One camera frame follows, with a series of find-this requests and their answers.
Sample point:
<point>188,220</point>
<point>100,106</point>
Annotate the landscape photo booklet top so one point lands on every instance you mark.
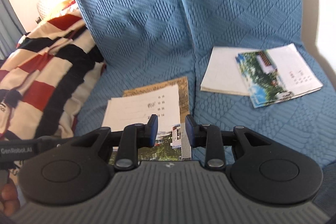
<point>294,71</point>

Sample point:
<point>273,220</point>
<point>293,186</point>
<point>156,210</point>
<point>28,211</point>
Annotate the beige sofa armrest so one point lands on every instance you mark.
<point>318,33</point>

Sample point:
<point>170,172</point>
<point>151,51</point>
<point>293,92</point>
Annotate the person left hand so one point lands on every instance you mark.
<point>10,202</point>

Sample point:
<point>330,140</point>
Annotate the brown white cover book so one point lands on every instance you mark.
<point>183,98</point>

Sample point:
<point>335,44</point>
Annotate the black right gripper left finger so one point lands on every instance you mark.
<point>103,149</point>

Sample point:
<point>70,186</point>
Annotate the red black cream striped blanket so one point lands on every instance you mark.
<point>48,78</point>

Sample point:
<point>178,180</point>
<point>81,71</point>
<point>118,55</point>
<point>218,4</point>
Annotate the grey window curtain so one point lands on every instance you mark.
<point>11,29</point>

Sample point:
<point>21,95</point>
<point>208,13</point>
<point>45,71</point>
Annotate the blue textured sofa cover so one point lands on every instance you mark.
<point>145,42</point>

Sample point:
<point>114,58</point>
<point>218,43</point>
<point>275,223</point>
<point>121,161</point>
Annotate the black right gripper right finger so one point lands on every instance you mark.
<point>241,140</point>

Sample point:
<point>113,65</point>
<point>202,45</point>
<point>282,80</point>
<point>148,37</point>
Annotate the landscape photo booklet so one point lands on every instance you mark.
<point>294,71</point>
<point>262,79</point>
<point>162,107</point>

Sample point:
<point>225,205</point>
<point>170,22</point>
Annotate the purple cover white book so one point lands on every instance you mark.
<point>223,74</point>

